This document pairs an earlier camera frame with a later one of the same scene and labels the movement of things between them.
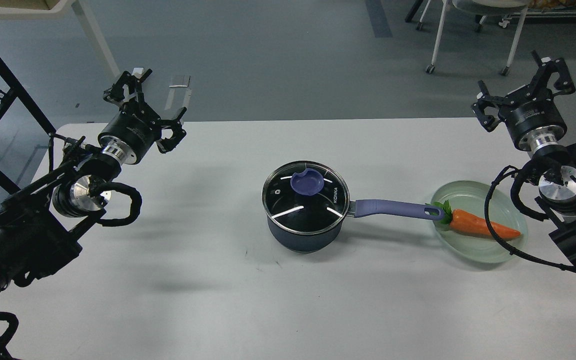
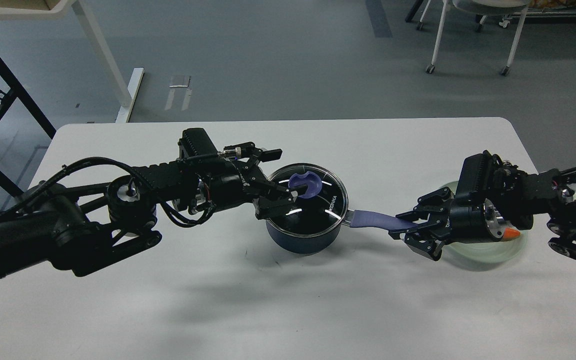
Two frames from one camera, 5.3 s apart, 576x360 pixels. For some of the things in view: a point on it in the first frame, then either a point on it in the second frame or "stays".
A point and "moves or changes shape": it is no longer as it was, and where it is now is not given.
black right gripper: (534, 121) → (471, 220)
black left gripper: (130, 134) → (241, 182)
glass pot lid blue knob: (309, 182) stays
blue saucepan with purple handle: (304, 243) moves or changes shape
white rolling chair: (486, 8) stays
